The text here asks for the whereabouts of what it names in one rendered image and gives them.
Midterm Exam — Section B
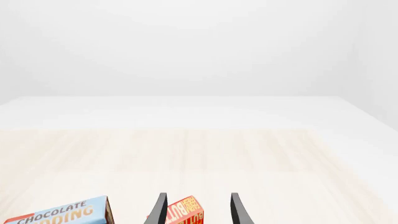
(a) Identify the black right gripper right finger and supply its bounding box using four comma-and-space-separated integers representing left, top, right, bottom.
230, 192, 256, 224

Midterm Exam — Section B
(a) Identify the blue chocolate pudding box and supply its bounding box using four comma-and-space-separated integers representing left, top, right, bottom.
2, 195, 115, 224

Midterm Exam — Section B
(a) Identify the red butter box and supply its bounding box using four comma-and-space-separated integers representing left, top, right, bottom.
146, 195, 205, 224

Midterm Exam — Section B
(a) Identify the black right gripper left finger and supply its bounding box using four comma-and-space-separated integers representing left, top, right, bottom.
143, 192, 169, 224

